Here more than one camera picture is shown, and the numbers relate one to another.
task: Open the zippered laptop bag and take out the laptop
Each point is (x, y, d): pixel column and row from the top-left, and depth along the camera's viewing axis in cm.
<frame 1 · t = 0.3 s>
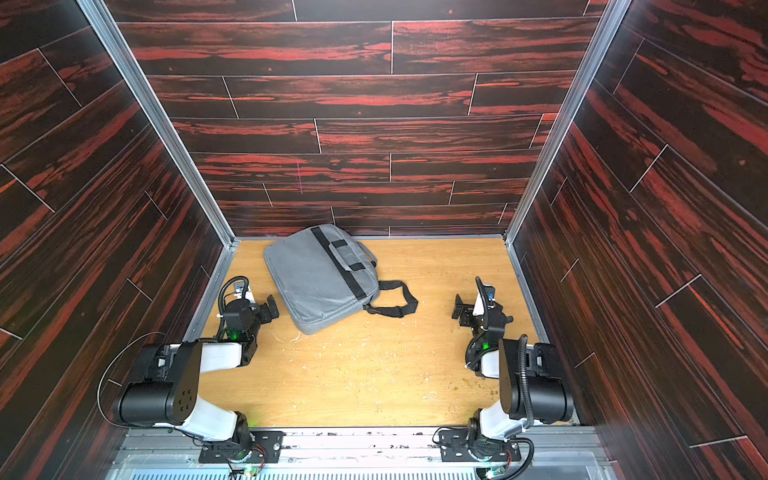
left hand: (258, 298, 95), fingers open
right hand: (480, 297, 92), fingers open
grey zippered laptop bag: (325, 277, 103), point 7 cm above the table

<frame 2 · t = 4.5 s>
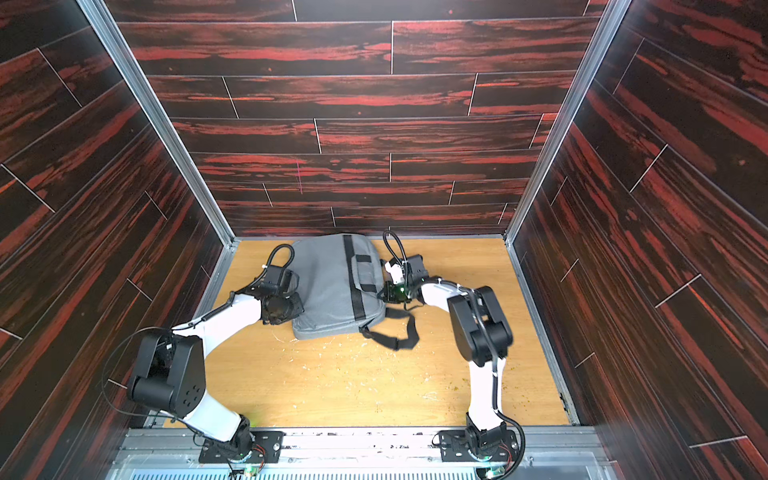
left hand: (301, 309, 94), fingers closed
right hand: (383, 293, 101), fingers closed
grey zippered laptop bag: (339, 284, 101), point 7 cm above the table

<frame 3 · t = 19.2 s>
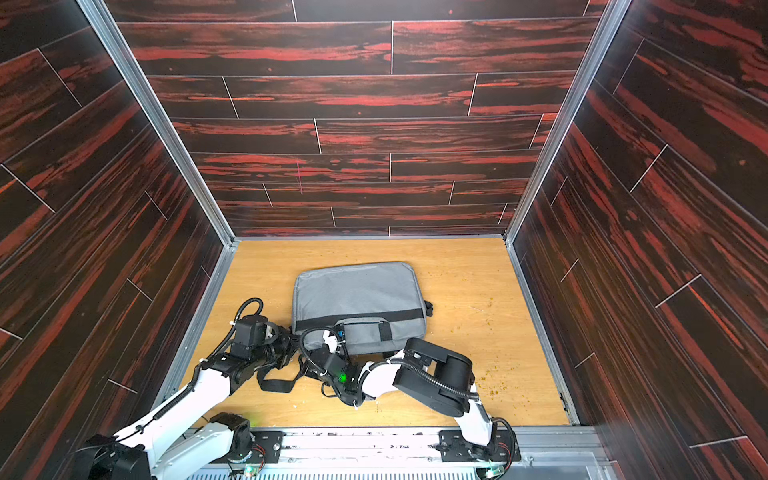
left hand: (308, 336, 85), fingers closed
right hand: (303, 355, 86), fingers open
grey zippered laptop bag: (377, 309, 95), point 7 cm above the table

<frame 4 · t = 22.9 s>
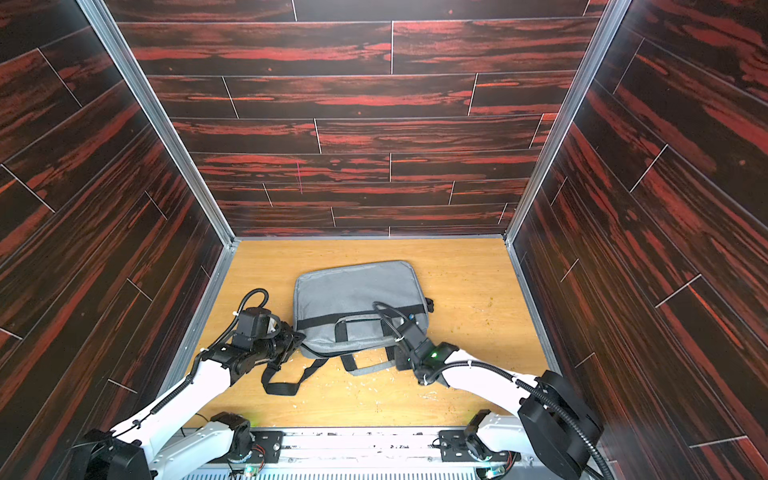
left hand: (309, 334, 84), fingers closed
right hand: (407, 347, 88), fingers closed
the named things where they were.

